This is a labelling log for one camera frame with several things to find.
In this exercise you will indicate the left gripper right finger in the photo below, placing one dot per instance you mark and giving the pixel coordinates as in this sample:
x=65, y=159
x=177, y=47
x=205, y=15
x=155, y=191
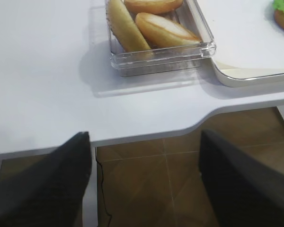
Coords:
x=243, y=192

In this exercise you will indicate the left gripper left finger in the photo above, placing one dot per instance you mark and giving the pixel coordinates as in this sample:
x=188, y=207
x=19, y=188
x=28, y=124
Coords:
x=48, y=193

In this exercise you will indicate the metal baking tray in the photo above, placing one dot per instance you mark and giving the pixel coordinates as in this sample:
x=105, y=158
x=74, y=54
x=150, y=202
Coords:
x=251, y=47

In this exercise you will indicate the white parchment paper sheet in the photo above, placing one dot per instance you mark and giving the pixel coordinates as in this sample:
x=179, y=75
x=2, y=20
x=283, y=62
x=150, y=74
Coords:
x=246, y=35

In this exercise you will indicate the left leaning bun half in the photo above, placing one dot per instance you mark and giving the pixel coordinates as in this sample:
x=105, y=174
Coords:
x=124, y=27

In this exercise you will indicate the clear bun container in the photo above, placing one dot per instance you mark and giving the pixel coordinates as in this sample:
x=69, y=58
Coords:
x=115, y=72

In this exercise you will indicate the front bun half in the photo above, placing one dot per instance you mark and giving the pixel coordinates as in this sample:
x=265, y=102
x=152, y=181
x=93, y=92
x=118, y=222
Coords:
x=164, y=32

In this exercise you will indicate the upper bun half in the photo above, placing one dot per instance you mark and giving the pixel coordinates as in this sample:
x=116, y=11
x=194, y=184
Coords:
x=152, y=6

